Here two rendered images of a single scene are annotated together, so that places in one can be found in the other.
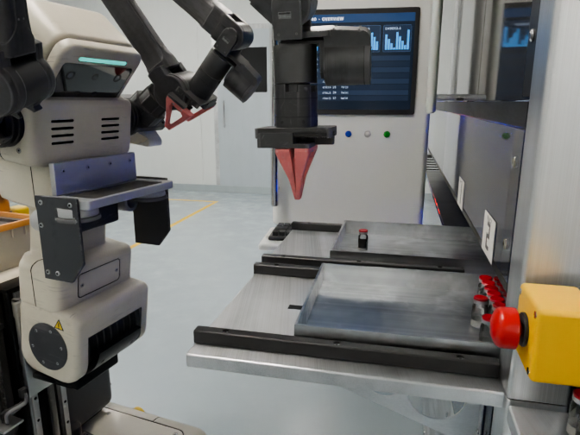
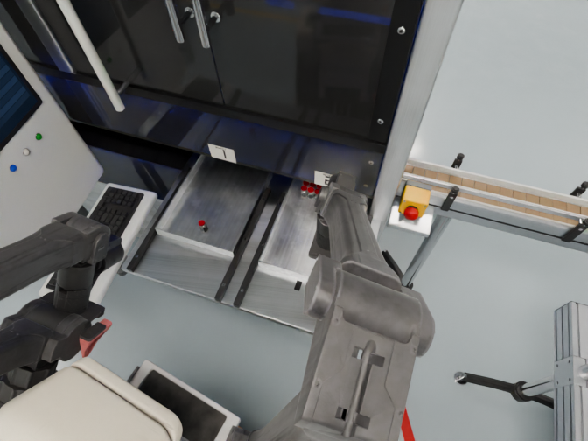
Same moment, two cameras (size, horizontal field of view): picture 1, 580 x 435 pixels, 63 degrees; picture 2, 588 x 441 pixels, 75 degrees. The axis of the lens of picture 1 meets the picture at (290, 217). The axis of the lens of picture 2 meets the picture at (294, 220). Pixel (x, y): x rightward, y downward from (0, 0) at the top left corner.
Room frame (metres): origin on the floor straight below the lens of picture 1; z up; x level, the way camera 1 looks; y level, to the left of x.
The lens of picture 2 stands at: (0.67, 0.40, 1.91)
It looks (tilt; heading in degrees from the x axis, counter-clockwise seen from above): 58 degrees down; 278
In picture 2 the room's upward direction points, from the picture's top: 3 degrees counter-clockwise
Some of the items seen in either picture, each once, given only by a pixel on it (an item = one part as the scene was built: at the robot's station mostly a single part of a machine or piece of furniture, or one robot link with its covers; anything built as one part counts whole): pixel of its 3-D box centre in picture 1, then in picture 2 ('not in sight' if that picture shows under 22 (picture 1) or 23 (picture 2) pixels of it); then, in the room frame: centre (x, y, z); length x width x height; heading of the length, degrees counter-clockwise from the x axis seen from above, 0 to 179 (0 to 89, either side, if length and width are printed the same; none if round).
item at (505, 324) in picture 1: (512, 328); (411, 212); (0.42, -0.22, 0.99); 0.04 x 0.04 x 0.04; 77
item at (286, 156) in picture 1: (305, 166); not in sight; (0.65, -0.02, 1.12); 0.07 x 0.07 x 0.09; 77
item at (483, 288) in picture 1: (494, 310); (327, 198); (0.66, -0.31, 0.90); 0.18 x 0.02 x 0.05; 168
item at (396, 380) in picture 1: (377, 281); (259, 234); (0.87, -0.17, 0.87); 0.70 x 0.48 x 0.02; 167
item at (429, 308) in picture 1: (418, 307); (318, 227); (0.68, -0.20, 0.90); 0.34 x 0.26 x 0.04; 78
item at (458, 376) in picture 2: not in sight; (517, 393); (-0.23, 0.07, 0.07); 0.50 x 0.08 x 0.14; 167
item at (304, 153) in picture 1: (288, 165); not in sight; (0.66, 0.00, 1.12); 0.07 x 0.07 x 0.09; 77
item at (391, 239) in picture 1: (413, 245); (217, 199); (1.02, -0.28, 0.90); 0.34 x 0.26 x 0.04; 77
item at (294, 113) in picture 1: (296, 112); (329, 234); (0.65, -0.01, 1.19); 0.10 x 0.07 x 0.07; 77
